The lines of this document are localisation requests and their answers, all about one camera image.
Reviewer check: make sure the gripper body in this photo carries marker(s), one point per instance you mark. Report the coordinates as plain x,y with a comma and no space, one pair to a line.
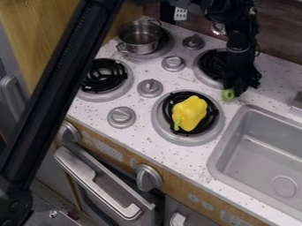
240,73

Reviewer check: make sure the green spatula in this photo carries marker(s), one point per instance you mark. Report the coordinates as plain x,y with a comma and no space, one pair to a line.
228,94

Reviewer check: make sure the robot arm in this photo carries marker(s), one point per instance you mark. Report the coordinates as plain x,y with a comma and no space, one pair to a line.
238,26

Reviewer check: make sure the yellow toy pepper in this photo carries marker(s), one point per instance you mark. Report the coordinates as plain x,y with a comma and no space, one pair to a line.
189,112

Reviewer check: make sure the toy sink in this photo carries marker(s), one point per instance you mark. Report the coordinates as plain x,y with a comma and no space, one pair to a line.
259,159

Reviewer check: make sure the toy stove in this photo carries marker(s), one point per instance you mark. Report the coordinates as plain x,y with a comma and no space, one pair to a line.
149,88

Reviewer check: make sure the silver pot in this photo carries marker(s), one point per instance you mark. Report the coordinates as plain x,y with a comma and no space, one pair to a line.
140,38

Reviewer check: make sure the black metal bar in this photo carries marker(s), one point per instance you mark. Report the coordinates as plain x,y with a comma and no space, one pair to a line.
55,94

